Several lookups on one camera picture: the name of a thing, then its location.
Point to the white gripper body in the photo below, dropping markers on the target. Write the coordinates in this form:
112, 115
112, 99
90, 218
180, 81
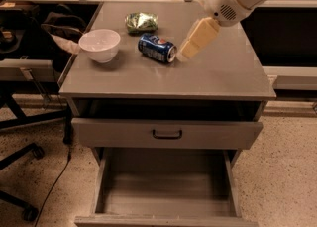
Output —
222, 2

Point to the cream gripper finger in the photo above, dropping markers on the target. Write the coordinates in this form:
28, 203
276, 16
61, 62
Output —
202, 33

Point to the blue pepsi can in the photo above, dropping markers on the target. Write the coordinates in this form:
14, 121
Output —
156, 48

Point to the grey drawer cabinet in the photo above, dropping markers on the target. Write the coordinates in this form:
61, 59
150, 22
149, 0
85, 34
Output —
225, 82

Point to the grey top drawer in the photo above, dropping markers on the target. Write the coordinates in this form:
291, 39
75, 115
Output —
117, 133

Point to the open grey middle drawer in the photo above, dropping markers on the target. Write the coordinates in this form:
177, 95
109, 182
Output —
165, 188

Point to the green chip bag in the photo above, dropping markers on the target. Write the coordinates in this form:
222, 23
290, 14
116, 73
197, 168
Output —
141, 22

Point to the white ceramic bowl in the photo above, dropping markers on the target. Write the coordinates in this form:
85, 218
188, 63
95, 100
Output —
100, 45

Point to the dark jacket on chair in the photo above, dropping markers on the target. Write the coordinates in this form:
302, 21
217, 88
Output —
65, 29

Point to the black office chair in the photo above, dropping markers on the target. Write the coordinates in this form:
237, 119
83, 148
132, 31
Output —
30, 63

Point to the black drawer handle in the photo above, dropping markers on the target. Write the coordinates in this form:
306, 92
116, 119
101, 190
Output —
167, 135

